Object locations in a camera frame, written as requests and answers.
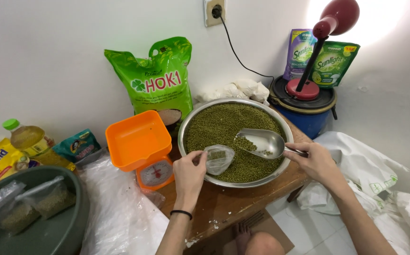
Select blue barrel with black lid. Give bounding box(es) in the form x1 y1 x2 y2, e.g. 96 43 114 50
269 75 338 140

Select white woven sack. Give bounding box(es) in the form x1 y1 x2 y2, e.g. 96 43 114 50
296 131 410 255

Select orange kitchen scale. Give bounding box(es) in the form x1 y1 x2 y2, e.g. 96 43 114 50
105 110 175 191

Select heap of green mung beans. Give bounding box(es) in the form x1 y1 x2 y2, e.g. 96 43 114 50
185 103 285 183

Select person's right hand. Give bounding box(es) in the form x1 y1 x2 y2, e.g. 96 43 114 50
283 142 337 185

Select red desk lamp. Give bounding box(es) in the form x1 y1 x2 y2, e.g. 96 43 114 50
285 0 360 101

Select green detergent pouch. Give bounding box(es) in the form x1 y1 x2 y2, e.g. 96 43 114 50
310 41 361 89

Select clear plastic sheet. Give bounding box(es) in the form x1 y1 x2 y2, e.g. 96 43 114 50
75 148 170 255

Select teal snack packet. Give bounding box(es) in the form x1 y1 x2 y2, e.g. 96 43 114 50
52 128 102 164

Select metal scoop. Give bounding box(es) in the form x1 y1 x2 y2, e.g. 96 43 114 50
233 128 309 160

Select small clear plastic bag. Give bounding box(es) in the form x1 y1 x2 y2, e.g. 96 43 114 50
203 144 236 176

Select cooking oil bottle green cap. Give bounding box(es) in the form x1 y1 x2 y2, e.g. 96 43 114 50
2 118 55 157

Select filled clear bag of beans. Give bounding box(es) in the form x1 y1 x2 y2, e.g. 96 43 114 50
0 180 41 237
15 176 77 220

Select person's left hand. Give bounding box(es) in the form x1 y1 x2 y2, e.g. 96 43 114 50
173 150 209 212

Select yellow cooking oil pouch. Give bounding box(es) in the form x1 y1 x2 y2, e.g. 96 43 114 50
31 148 76 172

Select black plug with cable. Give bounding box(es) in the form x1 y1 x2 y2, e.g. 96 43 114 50
211 4 295 101

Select purple detergent pouch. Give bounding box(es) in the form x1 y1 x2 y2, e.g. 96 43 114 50
282 29 318 81

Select crumpled white plastic bags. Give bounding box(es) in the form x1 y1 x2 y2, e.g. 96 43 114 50
194 78 270 106

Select green rice bag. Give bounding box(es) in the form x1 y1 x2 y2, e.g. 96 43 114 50
104 36 194 137

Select dark green plastic basin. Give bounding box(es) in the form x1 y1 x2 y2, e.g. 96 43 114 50
0 165 91 255

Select white wall socket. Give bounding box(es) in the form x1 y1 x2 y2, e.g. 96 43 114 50
203 0 227 28

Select large metal bowl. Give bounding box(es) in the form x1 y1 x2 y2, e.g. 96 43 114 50
177 98 294 188

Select person's leg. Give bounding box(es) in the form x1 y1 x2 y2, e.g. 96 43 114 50
232 222 286 255

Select black wristband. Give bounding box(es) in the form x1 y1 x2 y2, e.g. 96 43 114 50
170 210 193 220

